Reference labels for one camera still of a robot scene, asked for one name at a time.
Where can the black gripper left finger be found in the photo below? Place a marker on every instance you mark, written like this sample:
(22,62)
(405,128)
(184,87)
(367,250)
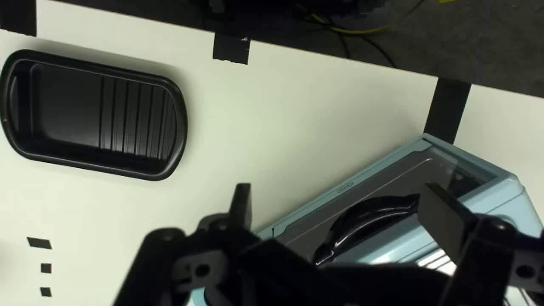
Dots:
(242,206)

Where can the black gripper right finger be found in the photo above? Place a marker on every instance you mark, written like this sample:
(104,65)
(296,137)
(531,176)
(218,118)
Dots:
(444,223)

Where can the light blue breakfast station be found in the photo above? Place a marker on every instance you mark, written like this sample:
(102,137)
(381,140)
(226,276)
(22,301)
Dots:
(498,188)

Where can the black tape strip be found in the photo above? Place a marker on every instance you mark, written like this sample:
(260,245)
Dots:
(447,111)
(17,16)
(231,48)

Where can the black ribbed plastic tray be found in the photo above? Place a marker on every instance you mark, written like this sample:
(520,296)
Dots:
(90,113)

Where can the small black tape marker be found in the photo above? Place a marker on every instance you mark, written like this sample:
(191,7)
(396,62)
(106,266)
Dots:
(46,267)
(39,242)
(46,291)

